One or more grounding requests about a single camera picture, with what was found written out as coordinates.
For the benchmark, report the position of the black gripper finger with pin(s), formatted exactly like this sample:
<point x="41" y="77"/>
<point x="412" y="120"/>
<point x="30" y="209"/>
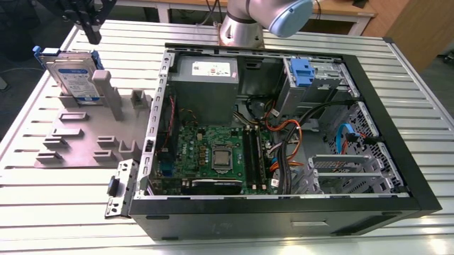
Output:
<point x="91" y="34"/>

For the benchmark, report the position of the hard disk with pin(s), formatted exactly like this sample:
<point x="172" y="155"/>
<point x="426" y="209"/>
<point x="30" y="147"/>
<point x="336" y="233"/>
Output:
<point x="73" y="77"/>

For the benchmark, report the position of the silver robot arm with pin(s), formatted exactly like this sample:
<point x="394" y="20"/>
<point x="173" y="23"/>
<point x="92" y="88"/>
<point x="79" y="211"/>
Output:
<point x="240" y="32"/>

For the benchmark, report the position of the metal disk bay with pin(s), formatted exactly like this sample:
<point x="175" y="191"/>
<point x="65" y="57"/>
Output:
<point x="354" y="174"/>

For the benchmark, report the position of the grey power supply unit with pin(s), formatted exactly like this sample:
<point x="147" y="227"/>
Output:
<point x="205" y="101"/>

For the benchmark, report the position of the grey parts rack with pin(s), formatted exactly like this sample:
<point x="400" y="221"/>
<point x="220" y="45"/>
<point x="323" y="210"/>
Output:
<point x="88" y="148"/>

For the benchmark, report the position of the green motherboard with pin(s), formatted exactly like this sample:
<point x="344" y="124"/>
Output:
<point x="191" y="148"/>

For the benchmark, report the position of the blue black rear connector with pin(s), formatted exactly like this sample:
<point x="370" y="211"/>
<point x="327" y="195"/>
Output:
<point x="113" y="186"/>

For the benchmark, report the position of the silver CPU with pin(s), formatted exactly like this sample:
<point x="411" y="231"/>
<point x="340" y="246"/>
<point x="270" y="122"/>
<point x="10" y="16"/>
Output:
<point x="221" y="158"/>

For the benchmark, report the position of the blue plastic drive latch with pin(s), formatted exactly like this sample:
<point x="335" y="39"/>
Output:
<point x="300" y="74"/>

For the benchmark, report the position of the metal optical drive cage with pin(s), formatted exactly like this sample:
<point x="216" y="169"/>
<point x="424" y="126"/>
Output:
<point x="304" y="98"/>

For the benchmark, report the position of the black graphics card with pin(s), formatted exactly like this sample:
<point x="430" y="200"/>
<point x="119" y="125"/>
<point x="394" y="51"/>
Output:
<point x="212" y="186"/>

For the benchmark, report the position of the RAM stick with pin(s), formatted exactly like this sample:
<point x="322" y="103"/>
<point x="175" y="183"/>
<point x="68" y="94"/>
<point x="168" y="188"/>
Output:
<point x="260" y="158"/>

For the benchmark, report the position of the wooden desk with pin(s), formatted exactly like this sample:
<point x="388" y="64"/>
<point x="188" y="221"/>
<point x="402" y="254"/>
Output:
<point x="336" y="10"/>

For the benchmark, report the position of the small black desk device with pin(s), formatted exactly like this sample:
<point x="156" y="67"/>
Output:
<point x="359" y="3"/>

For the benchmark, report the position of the black PC case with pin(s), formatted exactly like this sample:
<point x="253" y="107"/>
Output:
<point x="248" y="220"/>

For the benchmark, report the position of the wooden cabinet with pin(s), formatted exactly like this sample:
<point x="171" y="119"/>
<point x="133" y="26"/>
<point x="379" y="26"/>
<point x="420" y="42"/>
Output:
<point x="418" y="32"/>

